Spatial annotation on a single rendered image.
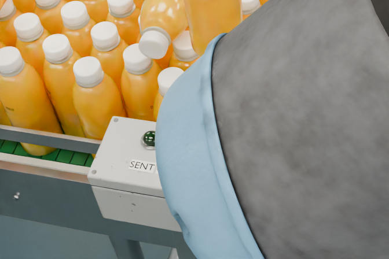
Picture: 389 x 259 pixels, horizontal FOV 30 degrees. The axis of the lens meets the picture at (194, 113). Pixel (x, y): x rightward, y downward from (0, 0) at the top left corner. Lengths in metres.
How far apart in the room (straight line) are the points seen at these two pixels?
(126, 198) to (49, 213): 0.39
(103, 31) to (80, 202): 0.31
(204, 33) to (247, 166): 0.64
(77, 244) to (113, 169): 1.27
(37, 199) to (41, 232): 0.96
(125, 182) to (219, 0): 0.25
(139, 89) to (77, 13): 0.16
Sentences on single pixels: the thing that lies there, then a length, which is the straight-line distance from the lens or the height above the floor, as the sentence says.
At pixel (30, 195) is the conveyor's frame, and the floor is 0.83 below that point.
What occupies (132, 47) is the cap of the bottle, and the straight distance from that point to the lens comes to 1.04.
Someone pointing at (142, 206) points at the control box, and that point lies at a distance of 0.93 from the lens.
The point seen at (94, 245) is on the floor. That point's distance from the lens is 2.15.
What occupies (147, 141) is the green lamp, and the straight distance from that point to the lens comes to 0.91.
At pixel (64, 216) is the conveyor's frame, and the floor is 0.77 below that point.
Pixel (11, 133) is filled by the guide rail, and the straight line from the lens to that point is 1.16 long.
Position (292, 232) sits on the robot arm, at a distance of 0.27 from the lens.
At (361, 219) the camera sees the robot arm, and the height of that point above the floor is 1.60.
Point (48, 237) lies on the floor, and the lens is 2.21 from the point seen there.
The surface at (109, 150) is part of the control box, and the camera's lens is 0.92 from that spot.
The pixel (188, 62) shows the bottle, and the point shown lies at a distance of 1.04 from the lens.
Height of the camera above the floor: 1.82
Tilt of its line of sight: 50 degrees down
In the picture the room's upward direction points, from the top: 9 degrees counter-clockwise
